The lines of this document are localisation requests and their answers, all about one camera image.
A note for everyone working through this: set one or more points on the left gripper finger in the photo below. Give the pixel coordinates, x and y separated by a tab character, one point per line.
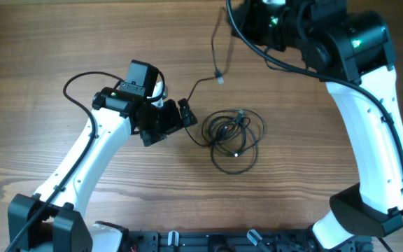
187	116
150	138

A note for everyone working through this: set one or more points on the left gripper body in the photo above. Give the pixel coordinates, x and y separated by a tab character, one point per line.
165	120

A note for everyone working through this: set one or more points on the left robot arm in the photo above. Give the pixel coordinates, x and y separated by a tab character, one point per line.
52	219

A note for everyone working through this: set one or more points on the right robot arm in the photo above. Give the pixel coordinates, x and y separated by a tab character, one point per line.
353	54

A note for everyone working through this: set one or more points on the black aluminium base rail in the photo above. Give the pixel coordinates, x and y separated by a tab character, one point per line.
251	241

